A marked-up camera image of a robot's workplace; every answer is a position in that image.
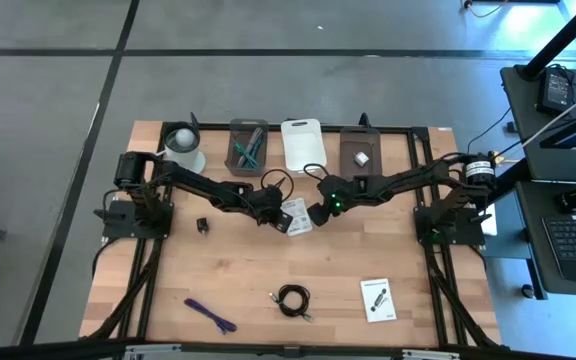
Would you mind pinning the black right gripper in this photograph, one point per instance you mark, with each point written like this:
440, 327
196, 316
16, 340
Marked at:
340, 196

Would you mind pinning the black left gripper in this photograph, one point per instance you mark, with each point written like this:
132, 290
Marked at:
263, 202

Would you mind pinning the white printed card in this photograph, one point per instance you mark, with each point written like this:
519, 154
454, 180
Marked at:
299, 215

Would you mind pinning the small white cube adapter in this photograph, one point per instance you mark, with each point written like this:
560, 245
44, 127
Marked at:
361, 158

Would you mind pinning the white booklet with black print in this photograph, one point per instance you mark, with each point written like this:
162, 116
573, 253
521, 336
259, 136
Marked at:
378, 300

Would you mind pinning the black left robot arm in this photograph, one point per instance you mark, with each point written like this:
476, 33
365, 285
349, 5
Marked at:
203, 187

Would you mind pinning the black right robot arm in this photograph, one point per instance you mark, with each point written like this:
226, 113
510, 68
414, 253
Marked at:
408, 180

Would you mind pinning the dark brown plastic bin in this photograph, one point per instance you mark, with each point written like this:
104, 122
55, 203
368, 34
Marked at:
350, 165

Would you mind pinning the white plastic bin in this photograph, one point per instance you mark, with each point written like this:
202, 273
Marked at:
304, 147

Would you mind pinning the grey translucent plastic bin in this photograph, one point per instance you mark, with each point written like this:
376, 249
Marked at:
233, 165

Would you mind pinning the small black adapter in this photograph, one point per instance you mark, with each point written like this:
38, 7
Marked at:
202, 225

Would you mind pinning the white cylinder with ball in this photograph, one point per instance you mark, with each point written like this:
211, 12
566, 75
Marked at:
185, 147

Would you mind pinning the white paper sheet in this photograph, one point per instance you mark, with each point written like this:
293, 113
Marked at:
489, 226

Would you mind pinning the floor power strip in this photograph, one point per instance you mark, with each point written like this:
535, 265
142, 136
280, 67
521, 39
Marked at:
494, 159

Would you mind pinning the black side desk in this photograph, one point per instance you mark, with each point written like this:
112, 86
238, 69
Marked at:
523, 110

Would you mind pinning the black desk caster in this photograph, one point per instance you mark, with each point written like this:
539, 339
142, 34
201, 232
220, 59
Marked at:
527, 290

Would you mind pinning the thin white rod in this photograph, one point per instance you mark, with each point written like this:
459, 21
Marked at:
558, 119

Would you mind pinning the black power adapter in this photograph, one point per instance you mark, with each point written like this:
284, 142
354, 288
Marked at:
555, 90

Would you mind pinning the black monitor screen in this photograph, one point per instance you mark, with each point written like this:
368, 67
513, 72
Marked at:
575, 132

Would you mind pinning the black diagonal pole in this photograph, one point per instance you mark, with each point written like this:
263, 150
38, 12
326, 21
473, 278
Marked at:
563, 37

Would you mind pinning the black metal table frame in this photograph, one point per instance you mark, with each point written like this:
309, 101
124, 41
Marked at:
216, 126

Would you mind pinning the silver beam bracket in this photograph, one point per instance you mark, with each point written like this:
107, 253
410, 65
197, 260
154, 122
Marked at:
153, 351
430, 354

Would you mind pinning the black overhead mount beam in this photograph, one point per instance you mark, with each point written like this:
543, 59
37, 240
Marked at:
43, 350

